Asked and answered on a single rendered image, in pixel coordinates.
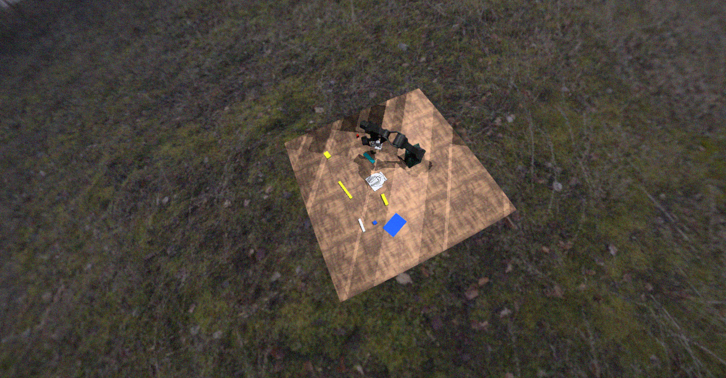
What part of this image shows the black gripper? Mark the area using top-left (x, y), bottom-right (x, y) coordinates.
top-left (361, 135), bottom-right (387, 146)

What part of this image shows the blue flat plate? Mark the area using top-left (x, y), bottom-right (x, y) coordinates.
top-left (383, 213), bottom-right (406, 237)

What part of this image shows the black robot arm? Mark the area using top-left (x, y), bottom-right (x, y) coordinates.
top-left (360, 120), bottom-right (426, 162)

